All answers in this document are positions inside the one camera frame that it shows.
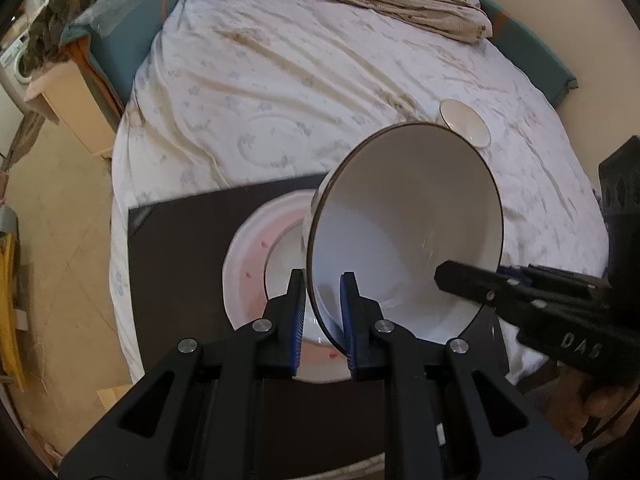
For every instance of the white floral bed sheet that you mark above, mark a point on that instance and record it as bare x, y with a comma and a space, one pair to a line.
275, 85

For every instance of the teal mattress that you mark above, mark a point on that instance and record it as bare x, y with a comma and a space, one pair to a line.
120, 50

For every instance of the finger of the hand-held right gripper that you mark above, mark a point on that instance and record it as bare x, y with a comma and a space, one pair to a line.
470, 280
550, 277

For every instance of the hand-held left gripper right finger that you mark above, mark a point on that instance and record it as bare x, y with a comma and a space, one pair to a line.
346, 330

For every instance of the dark board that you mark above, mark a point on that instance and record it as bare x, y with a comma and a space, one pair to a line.
180, 270

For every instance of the cardboard piece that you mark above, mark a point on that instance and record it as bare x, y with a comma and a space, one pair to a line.
114, 395

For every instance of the light wooden nightstand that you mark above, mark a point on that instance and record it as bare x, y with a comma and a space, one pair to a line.
75, 105

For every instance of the large pink strawberry plate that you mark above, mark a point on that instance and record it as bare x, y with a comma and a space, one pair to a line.
245, 285

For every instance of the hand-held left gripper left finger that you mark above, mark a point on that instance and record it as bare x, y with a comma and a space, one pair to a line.
299, 320

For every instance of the yellow wooden frame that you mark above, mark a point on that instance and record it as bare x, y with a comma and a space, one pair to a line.
10, 310

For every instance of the large white bowl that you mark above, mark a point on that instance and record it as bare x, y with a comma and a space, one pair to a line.
282, 265
400, 220

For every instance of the camouflage cloth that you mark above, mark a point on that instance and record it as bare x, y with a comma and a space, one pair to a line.
75, 5

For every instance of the white dotted bowl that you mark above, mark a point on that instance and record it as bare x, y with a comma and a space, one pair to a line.
465, 122

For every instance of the person's right hand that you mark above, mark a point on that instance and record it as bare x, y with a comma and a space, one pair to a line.
575, 410

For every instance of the white washing machine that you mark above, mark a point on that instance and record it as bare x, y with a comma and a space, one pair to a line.
17, 67

